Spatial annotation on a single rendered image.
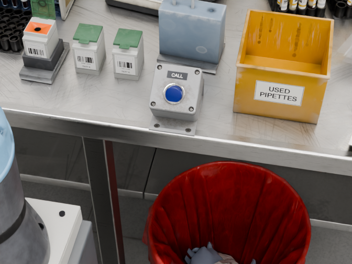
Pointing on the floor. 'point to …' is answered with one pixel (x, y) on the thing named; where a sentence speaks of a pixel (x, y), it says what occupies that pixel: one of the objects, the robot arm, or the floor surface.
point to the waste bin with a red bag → (229, 216)
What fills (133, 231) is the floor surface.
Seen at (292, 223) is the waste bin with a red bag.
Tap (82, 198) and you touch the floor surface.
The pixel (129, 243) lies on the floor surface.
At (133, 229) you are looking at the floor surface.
